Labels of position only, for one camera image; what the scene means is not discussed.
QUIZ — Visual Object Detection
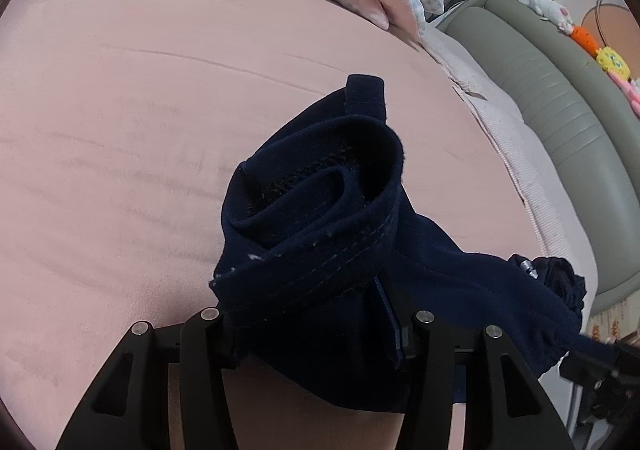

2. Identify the yellow sponge plush toy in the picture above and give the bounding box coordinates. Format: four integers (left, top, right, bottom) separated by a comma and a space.
595, 45, 631, 81

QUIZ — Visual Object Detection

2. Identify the pink plush toy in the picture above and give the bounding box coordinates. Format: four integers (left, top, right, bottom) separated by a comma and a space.
607, 75, 640, 116

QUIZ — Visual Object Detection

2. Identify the orange carrot plush toy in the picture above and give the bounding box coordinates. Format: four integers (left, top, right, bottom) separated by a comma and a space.
570, 24, 603, 54

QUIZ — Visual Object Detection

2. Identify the navy garment wide white stripe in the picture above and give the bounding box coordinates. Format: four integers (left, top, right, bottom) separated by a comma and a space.
207, 74, 583, 413

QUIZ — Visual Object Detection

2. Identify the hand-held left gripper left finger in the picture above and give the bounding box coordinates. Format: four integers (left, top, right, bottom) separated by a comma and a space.
55, 307, 238, 450

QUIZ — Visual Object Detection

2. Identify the white bunny plush toy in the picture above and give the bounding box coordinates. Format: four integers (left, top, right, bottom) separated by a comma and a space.
515, 0, 573, 34

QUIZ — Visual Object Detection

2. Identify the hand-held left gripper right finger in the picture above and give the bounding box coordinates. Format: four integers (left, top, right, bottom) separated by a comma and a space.
397, 311, 576, 450

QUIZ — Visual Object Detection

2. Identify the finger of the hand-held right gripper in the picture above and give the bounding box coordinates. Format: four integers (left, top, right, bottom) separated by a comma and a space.
570, 334, 623, 356
560, 355, 628, 386

